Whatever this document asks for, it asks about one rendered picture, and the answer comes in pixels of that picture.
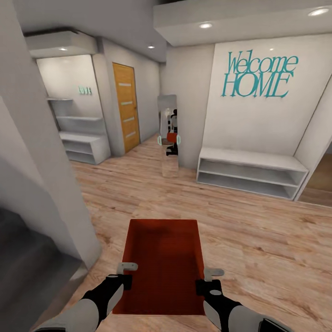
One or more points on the standing mirror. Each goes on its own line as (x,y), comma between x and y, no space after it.
(168,139)

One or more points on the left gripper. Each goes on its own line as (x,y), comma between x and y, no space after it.
(127,281)

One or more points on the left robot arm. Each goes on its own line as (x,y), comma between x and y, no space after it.
(87,314)

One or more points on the stairs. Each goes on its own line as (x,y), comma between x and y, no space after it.
(36,279)

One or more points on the storage box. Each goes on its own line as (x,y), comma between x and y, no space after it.
(169,258)

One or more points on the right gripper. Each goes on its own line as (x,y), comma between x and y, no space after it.
(201,285)

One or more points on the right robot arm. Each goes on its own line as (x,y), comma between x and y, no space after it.
(231,316)

